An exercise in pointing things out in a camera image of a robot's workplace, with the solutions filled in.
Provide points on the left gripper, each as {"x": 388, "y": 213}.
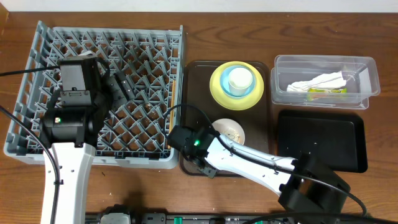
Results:
{"x": 112, "y": 88}

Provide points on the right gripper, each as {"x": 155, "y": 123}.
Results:
{"x": 210, "y": 173}

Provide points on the pink bowl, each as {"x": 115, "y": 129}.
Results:
{"x": 231, "y": 131}

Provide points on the wooden chopstick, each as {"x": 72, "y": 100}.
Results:
{"x": 171, "y": 119}

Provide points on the white plastic cup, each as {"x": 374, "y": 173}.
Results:
{"x": 239, "y": 81}

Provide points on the green yellow snack wrapper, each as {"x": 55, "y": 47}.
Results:
{"x": 316, "y": 93}

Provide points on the white napkin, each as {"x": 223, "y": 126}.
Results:
{"x": 324, "y": 81}

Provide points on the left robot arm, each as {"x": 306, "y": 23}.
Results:
{"x": 69, "y": 132}

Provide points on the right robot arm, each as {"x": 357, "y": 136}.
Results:
{"x": 303, "y": 185}

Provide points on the grey plastic dish rack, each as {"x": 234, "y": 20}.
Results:
{"x": 133, "y": 135}

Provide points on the yellow plate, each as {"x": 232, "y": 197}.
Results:
{"x": 236, "y": 103}

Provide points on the brown serving tray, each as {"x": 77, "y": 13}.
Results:
{"x": 256, "y": 122}

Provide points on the light blue bowl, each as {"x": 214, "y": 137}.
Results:
{"x": 224, "y": 81}

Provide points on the black tray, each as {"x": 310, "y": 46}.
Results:
{"x": 338, "y": 140}

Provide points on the clear plastic bin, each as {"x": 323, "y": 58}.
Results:
{"x": 360, "y": 73}

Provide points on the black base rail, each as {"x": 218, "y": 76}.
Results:
{"x": 124, "y": 214}

